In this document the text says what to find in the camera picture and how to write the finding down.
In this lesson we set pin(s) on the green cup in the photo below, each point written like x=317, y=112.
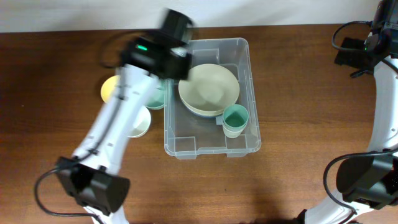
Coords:
x=235, y=117

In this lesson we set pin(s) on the clear plastic storage container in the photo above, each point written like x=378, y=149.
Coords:
x=187, y=135

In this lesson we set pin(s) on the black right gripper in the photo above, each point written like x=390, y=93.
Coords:
x=349, y=59

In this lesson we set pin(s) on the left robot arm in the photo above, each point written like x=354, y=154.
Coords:
x=90, y=175

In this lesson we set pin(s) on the white label in container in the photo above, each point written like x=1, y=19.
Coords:
x=219, y=120

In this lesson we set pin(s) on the cream white plate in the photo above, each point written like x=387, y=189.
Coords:
x=209, y=80

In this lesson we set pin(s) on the white bowl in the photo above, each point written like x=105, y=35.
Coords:
x=141, y=124

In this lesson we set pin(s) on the dark blue plate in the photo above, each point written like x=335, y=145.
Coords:
x=204, y=116

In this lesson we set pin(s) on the beige plate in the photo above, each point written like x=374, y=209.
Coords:
x=211, y=105

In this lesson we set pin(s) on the yellow bowl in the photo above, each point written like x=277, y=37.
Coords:
x=107, y=88

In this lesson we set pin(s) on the cream white cup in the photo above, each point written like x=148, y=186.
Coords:
x=233, y=134

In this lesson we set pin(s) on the grey cup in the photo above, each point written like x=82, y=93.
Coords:
x=234, y=125

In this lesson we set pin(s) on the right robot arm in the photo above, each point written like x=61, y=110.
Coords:
x=362, y=182

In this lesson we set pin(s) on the green bowl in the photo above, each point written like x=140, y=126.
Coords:
x=157, y=100

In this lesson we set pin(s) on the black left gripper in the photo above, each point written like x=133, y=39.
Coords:
x=183, y=69

